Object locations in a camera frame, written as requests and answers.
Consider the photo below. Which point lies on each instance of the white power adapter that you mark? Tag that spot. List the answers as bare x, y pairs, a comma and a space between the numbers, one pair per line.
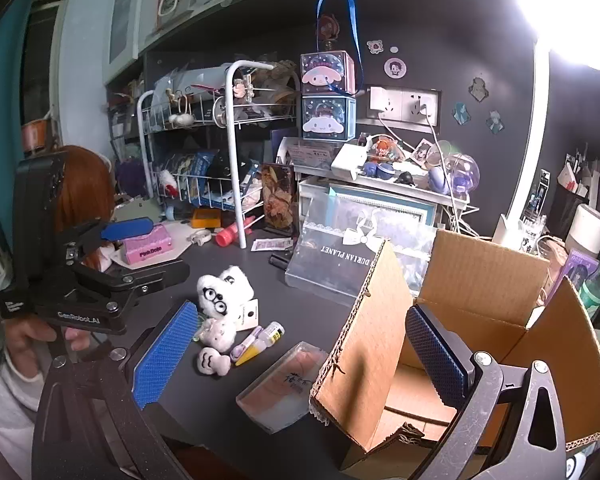
352, 160

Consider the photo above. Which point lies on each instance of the red bottle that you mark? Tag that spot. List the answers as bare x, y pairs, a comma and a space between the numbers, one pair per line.
228, 235

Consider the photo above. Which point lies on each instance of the purple tube with white label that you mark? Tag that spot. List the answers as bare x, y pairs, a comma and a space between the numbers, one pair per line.
247, 342

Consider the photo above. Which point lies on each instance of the clear flat plastic case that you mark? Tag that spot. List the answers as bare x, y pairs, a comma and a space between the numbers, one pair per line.
280, 390

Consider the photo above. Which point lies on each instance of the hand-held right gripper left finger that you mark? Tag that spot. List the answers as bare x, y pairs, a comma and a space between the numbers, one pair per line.
160, 355

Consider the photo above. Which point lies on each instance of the clear purple sphere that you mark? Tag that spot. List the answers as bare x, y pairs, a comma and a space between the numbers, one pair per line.
461, 172

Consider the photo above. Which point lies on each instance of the blue ribbon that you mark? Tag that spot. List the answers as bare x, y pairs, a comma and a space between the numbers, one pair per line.
351, 10

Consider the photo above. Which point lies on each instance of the pink cartoon dog box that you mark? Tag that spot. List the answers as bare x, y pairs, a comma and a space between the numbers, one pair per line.
327, 72

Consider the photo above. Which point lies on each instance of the clear glass cup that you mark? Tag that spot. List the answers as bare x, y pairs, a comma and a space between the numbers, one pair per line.
534, 232

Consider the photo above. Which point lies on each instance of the white wall outlet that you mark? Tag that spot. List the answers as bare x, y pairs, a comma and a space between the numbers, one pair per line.
415, 105

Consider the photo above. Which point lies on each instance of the yellow-tipped tube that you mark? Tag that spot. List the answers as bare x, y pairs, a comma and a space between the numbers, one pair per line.
250, 355

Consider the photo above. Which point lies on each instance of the blue lace gift box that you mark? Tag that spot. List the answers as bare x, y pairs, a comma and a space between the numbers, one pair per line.
415, 212

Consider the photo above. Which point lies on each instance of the orange box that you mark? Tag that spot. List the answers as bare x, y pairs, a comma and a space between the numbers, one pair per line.
205, 218

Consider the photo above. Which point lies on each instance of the black pen holder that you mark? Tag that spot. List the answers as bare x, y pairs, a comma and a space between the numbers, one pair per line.
567, 210

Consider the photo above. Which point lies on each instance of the small photo card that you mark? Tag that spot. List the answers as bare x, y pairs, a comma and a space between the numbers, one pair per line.
422, 151

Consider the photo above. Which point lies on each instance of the clear plastic Dorian Planet bag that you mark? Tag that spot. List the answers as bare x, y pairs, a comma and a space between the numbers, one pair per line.
325, 265

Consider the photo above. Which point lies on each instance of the red-haired spring figure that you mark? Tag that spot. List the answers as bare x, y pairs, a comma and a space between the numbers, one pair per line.
329, 30

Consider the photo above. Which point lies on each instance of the person's left hand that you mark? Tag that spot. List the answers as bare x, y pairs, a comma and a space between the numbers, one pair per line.
30, 340

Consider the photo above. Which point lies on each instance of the white plug charger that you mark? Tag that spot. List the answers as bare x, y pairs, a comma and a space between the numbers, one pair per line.
379, 101

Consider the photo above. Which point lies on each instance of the pink sachet strip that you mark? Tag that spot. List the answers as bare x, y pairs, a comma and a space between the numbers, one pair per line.
271, 245

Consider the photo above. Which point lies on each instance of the blue snack package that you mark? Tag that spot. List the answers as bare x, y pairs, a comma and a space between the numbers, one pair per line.
190, 167

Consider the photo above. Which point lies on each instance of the small orange-haired figure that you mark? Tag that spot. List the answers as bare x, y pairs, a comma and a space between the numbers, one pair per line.
382, 149

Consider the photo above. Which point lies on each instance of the small black item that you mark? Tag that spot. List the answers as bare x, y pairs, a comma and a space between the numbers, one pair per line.
280, 261

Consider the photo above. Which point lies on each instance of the white tape roll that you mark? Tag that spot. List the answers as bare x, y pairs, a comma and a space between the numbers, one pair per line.
200, 236

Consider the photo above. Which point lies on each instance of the small white red plush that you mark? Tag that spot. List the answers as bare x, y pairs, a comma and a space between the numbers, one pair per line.
168, 182

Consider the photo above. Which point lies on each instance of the white plush toy with glasses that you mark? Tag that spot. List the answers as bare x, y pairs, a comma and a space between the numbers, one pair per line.
220, 295

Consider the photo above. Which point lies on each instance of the small bottle with yellow label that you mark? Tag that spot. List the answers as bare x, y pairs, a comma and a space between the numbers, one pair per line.
272, 334

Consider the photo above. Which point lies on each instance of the round portrait badge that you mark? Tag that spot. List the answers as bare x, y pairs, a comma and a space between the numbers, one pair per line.
395, 68

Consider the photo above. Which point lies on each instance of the cartoon figure sticker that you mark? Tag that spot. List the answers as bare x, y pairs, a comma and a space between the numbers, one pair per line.
462, 113
495, 121
477, 87

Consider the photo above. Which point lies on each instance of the purple egg toy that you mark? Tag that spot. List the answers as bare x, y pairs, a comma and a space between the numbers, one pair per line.
438, 181

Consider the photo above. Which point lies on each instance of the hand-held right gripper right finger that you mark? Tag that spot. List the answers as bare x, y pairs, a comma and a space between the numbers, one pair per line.
435, 360

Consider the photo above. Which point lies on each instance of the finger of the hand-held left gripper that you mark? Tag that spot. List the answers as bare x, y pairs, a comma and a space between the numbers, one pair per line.
125, 230
155, 275

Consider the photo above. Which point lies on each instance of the brown cardboard box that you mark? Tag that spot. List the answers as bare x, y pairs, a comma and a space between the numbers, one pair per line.
480, 280

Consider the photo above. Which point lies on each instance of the white desk lamp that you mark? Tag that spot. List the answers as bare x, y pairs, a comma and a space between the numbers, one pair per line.
570, 10

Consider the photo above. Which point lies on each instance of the white cylinder bottle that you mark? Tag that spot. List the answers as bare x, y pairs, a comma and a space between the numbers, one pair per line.
586, 227

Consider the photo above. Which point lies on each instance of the purple plush toy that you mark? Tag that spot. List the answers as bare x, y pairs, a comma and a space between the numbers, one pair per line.
131, 178

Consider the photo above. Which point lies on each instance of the blue cartoon dog box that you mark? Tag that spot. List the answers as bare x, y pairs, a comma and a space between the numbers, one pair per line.
327, 117

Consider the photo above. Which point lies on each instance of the white cabinet door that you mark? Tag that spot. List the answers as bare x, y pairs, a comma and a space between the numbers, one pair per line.
125, 15

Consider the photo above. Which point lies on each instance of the brown cup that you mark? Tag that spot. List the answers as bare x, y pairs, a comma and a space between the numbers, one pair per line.
38, 136

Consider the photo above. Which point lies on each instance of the purple carton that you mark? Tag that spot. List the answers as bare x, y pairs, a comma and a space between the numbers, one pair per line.
577, 272

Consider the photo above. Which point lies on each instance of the black plush toy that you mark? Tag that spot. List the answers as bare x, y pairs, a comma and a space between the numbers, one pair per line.
226, 166

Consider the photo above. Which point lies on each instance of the person's left forearm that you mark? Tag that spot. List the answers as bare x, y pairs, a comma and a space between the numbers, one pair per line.
5, 400

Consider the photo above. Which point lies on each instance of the flower-shaped sticker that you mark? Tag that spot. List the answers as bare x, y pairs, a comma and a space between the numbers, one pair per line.
375, 46

